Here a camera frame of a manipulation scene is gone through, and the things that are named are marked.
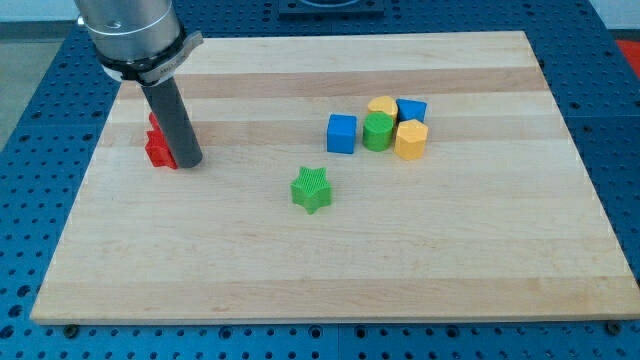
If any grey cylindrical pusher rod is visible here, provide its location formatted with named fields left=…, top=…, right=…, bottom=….
left=142, top=78, right=203, bottom=168

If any green star block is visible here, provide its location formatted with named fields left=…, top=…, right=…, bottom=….
left=290, top=166, right=332, bottom=215

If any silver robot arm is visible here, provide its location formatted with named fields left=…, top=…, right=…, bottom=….
left=75, top=0, right=204, bottom=168

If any red star block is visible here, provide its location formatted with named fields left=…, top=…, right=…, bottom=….
left=145, top=112, right=178, bottom=169

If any blue cube block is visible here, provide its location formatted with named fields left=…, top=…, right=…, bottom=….
left=326, top=114, right=357, bottom=154

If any green cylinder block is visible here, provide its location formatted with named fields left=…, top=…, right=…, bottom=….
left=362, top=112, right=394, bottom=152

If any yellow heart block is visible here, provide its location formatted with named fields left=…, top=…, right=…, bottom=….
left=367, top=96, right=398, bottom=121

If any wooden board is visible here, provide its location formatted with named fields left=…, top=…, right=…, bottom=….
left=31, top=31, right=639, bottom=325

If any blue pentagon block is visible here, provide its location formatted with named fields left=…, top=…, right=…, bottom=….
left=396, top=98, right=428, bottom=122

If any yellow hexagon block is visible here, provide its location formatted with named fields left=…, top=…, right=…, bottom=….
left=394, top=119, right=429, bottom=160

